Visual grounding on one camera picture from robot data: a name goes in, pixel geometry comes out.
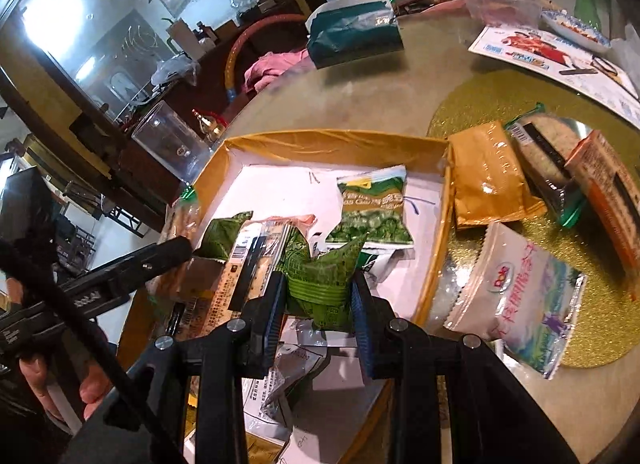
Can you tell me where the clear wrapped biscuit packet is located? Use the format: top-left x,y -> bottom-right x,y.
145,184 -> 201,300

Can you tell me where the clear plastic bag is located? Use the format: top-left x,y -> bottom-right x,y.
610,36 -> 640,75

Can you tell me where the wooden glass cabinet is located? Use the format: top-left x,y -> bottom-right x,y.
0,0 -> 326,235

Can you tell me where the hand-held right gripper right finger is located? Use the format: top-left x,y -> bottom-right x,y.
349,274 -> 583,464

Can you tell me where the red yellow hoop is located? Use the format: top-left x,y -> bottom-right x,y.
223,14 -> 308,105

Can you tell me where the clear plastic container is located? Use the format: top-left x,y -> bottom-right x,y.
460,0 -> 543,27

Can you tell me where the person's left hand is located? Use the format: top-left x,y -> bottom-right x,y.
19,354 -> 117,420

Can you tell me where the teal tissue box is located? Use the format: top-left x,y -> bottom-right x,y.
304,0 -> 405,70

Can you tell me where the yellow cardboard box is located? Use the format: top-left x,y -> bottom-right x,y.
117,130 -> 455,464

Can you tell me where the green pea snack packet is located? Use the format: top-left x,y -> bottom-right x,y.
325,164 -> 416,249

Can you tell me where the yellow snack packet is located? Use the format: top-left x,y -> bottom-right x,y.
446,120 -> 548,230

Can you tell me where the white sealed fruit cup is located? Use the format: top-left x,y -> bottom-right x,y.
442,221 -> 587,380

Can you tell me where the white text snack packet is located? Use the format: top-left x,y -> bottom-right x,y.
241,324 -> 326,445

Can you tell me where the blue white dish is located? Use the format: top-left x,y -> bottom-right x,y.
540,9 -> 612,52

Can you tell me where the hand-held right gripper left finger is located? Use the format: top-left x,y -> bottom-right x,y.
125,273 -> 289,464

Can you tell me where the round cracker packet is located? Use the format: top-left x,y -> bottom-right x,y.
505,103 -> 588,229

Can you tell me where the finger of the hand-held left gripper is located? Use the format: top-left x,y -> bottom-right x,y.
55,236 -> 194,321

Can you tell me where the printed white leaflet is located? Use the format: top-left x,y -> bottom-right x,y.
467,24 -> 640,120

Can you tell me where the gold bottle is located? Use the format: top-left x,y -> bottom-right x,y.
191,109 -> 231,147

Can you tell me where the crumpled plastic bag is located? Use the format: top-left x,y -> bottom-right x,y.
150,54 -> 201,87

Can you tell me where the black cable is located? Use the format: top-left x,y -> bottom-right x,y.
0,239 -> 186,464

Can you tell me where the pink cloth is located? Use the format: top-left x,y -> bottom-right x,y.
243,49 -> 313,95

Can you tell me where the orange cracker packet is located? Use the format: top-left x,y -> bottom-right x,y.
565,130 -> 640,265

